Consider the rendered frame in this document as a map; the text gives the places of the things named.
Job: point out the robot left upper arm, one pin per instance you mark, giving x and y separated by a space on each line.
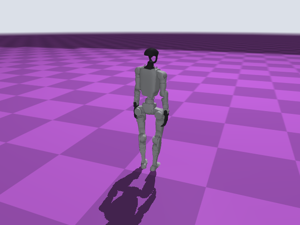
137 78

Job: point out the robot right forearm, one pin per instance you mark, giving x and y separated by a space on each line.
165 102

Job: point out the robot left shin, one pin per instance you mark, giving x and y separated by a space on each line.
142 148

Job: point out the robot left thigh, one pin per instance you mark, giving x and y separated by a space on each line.
141 117

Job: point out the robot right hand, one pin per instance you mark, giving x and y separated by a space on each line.
166 118

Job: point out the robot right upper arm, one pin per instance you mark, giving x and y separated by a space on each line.
162 76

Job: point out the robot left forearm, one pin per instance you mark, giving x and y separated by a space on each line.
136 96

